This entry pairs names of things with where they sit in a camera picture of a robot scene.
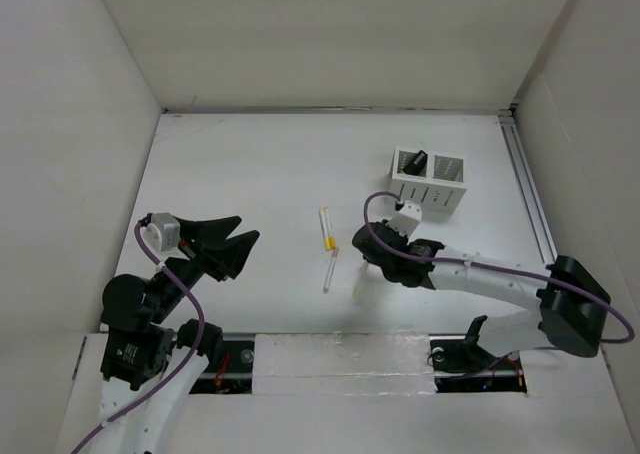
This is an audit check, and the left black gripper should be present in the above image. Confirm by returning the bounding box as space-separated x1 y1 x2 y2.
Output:
149 214 258 320

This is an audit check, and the thin white yellow pencil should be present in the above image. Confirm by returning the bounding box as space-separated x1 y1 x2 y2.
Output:
352 261 369 301

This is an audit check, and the white pen brown tip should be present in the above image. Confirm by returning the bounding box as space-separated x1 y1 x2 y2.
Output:
322 246 339 294

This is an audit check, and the white yellow marker pen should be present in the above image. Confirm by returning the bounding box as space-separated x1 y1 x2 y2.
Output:
319 207 336 251

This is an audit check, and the yellow cap black highlighter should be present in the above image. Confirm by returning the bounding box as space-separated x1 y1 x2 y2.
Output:
402 150 428 176

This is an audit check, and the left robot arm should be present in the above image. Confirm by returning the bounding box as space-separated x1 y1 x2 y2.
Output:
73 213 259 453

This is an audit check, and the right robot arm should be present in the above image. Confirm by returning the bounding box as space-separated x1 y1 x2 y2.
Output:
352 221 611 374

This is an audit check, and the white slotted pen holder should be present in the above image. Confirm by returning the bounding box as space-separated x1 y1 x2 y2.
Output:
388 147 467 215

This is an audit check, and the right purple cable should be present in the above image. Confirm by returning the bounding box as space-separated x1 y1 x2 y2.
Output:
362 191 636 379

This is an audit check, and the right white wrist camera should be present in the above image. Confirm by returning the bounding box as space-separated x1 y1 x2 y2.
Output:
388 200 422 237

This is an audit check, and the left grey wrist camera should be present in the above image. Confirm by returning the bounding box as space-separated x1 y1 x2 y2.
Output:
140 213 180 255

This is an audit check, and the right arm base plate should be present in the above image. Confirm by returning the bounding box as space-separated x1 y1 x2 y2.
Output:
427 336 527 394

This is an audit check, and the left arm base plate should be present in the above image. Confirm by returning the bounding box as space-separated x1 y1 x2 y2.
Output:
190 334 255 395

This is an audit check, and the aluminium rail right side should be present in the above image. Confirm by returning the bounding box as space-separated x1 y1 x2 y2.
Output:
499 107 589 331

